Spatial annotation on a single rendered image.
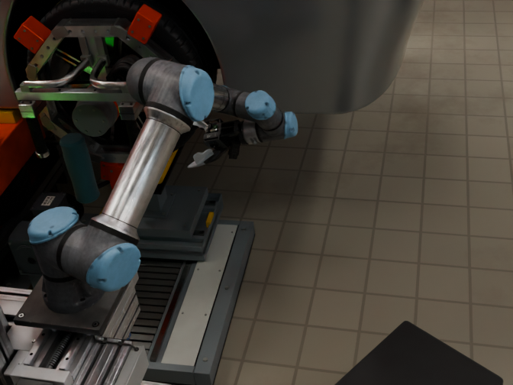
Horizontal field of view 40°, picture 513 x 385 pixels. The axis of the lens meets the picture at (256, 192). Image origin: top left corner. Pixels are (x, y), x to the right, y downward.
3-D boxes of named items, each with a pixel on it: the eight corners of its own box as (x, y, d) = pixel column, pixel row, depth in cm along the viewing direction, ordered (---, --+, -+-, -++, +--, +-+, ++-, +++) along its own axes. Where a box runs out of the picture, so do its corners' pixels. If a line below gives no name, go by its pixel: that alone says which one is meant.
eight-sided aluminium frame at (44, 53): (195, 156, 257) (172, 16, 225) (191, 166, 252) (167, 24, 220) (59, 152, 268) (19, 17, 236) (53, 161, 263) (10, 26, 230)
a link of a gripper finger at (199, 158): (179, 160, 207) (203, 140, 207) (188, 168, 212) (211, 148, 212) (185, 167, 206) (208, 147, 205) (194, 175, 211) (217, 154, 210)
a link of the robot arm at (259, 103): (228, 107, 192) (243, 125, 201) (262, 116, 186) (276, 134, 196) (240, 82, 194) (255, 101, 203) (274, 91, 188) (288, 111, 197)
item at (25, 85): (94, 65, 235) (87, 35, 228) (72, 92, 219) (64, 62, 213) (46, 64, 238) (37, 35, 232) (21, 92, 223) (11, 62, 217)
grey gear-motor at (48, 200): (108, 237, 303) (89, 171, 282) (70, 308, 270) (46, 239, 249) (69, 235, 306) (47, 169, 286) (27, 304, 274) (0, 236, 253)
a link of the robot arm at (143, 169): (81, 279, 162) (178, 72, 170) (128, 302, 154) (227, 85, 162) (46, 267, 151) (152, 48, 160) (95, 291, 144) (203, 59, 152)
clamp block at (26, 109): (47, 105, 231) (43, 90, 228) (36, 118, 224) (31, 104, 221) (33, 104, 232) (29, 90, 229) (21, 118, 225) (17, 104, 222)
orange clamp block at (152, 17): (152, 35, 232) (162, 14, 227) (144, 46, 226) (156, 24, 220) (133, 24, 231) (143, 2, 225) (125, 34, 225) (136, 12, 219)
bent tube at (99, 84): (150, 65, 231) (144, 35, 224) (131, 93, 216) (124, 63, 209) (100, 65, 234) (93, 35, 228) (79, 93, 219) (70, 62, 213)
